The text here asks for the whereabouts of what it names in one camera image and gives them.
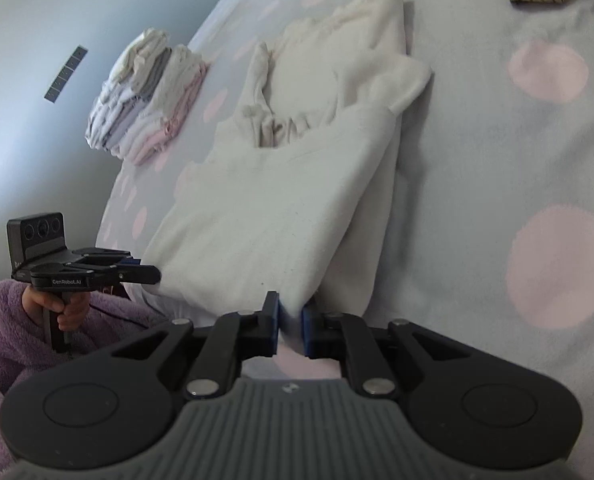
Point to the person's left hand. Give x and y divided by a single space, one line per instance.
74 312

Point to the white shirt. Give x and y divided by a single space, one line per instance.
257 210

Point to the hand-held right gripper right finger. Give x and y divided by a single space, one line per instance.
307 327

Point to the dark wall switch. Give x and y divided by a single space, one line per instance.
66 74

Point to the grey pink-dotted bed sheet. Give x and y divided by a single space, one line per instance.
502 160

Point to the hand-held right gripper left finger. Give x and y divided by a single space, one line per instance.
275 322

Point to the person's left forearm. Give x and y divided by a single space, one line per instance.
7 340

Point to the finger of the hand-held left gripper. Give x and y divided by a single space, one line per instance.
137 275
107 257

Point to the stack of folded clothes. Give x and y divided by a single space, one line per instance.
142 105

